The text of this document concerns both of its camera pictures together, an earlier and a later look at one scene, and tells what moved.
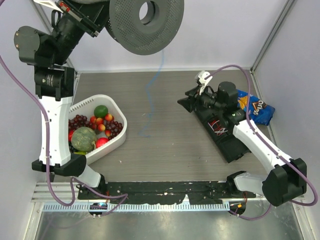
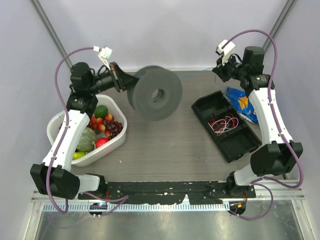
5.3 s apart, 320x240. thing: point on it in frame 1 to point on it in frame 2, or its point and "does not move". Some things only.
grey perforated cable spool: (142, 27) to (151, 78)
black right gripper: (194, 93) to (219, 70)
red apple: (101, 141) does not move
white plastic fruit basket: (86, 108) does not move
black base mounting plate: (197, 192) does not move
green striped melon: (83, 139) does not move
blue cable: (141, 132) to (203, 70)
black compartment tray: (220, 126) does not move
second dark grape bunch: (114, 126) does not move
